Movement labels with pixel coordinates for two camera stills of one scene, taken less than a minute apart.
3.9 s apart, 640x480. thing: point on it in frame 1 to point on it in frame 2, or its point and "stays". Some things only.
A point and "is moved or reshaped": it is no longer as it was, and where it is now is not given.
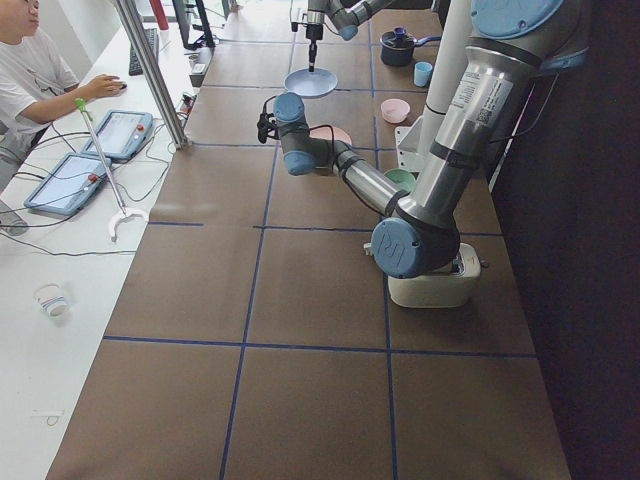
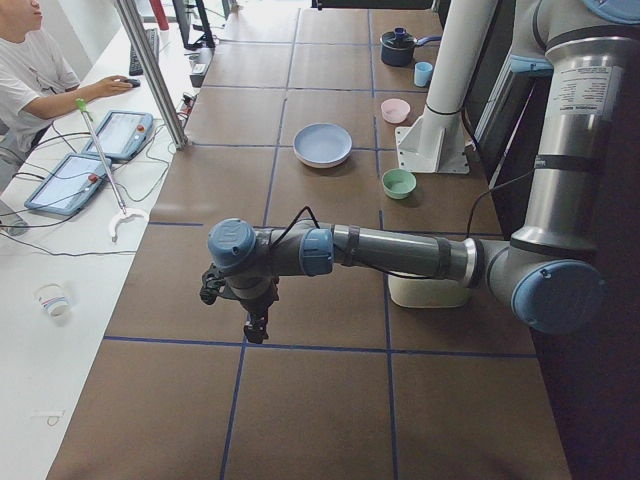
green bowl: x=404 y=179 stays
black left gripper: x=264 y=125 to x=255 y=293
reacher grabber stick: x=125 y=213 stays
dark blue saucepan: x=397 y=46 stays
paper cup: x=50 y=299 stays
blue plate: x=311 y=83 is moved or reshaped
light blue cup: x=422 y=70 stays
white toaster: x=451 y=287 stays
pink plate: x=326 y=133 is moved or reshaped
